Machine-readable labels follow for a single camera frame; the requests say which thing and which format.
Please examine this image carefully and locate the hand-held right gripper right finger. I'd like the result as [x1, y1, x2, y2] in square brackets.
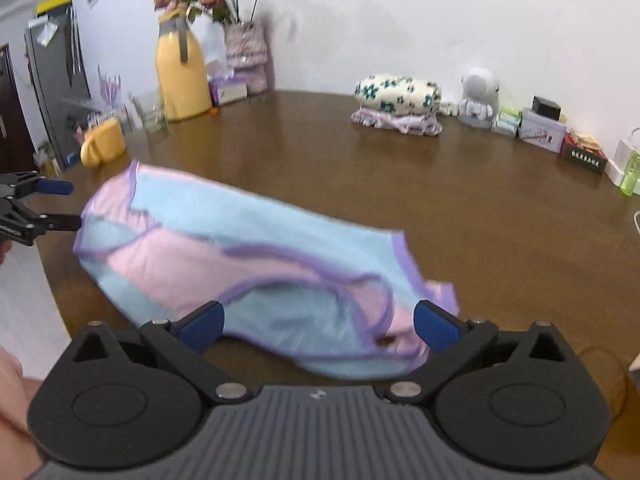
[387, 300, 572, 406]

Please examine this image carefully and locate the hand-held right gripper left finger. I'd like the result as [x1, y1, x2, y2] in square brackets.
[70, 300, 253, 406]

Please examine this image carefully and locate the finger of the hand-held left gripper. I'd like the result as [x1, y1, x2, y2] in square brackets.
[0, 170, 75, 200]
[0, 199, 83, 235]

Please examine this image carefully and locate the pink and blue pastel garment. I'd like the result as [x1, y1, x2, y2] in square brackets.
[72, 160, 460, 381]

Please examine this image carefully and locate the yellow mug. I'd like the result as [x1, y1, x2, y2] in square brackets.
[80, 119, 127, 167]

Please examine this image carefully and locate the dark brown door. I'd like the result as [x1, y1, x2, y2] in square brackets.
[0, 42, 38, 173]

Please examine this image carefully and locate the grey refrigerator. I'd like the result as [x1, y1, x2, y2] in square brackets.
[24, 7, 93, 166]

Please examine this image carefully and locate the purple feathery decoration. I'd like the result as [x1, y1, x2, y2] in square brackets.
[96, 64, 125, 108]

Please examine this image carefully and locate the clear drinking glass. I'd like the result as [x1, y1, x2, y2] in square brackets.
[132, 91, 169, 134]

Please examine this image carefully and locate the white paper sheet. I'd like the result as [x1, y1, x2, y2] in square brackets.
[27, 14, 63, 48]

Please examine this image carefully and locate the yellow thermos jug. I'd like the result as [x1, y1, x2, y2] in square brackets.
[155, 7, 213, 122]

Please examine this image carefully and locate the yellow and black box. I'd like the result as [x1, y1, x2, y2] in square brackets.
[35, 0, 76, 17]

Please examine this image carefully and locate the purple tissue box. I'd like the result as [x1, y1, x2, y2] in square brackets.
[207, 62, 249, 107]

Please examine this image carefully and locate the pink floral folded cloth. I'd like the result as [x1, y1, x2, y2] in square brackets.
[350, 107, 443, 137]

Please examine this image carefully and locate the small boxes cluster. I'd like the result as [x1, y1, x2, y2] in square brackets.
[518, 108, 568, 153]

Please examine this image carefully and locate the dark red box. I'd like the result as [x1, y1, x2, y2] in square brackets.
[560, 132, 609, 175]

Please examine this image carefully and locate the purple knitted vase cover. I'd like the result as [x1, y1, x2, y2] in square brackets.
[222, 20, 271, 95]

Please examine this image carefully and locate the white astronaut speaker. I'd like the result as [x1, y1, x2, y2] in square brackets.
[457, 65, 502, 128]

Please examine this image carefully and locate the cream green-flowered folded cloth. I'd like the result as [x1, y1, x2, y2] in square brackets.
[354, 74, 443, 113]

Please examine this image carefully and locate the small black box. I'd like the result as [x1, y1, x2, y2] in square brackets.
[531, 95, 563, 122]

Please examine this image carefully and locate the white charger block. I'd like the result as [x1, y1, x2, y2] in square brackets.
[606, 139, 638, 186]

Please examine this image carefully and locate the small green bottle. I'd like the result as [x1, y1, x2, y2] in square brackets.
[620, 152, 640, 197]

